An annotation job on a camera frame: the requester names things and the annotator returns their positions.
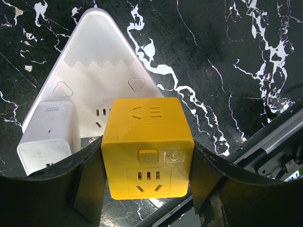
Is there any white triangular power strip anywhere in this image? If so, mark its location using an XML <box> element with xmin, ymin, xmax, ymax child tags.
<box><xmin>22</xmin><ymin>8</ymin><xmax>162</xmax><ymax>138</ymax></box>

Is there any white cube charger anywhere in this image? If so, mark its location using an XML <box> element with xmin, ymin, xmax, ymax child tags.
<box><xmin>17</xmin><ymin>101</ymin><xmax>80</xmax><ymax>175</ymax></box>

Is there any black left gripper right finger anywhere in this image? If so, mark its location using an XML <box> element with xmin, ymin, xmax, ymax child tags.
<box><xmin>189</xmin><ymin>142</ymin><xmax>303</xmax><ymax>227</ymax></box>

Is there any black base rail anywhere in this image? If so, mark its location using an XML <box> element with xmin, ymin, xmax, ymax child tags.
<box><xmin>139</xmin><ymin>101</ymin><xmax>303</xmax><ymax>227</ymax></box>

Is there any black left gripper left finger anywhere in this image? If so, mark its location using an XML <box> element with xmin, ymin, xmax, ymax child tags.
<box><xmin>0</xmin><ymin>138</ymin><xmax>107</xmax><ymax>227</ymax></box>

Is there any yellow cube socket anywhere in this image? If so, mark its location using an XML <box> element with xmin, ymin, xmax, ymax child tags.
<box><xmin>101</xmin><ymin>97</ymin><xmax>194</xmax><ymax>200</ymax></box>

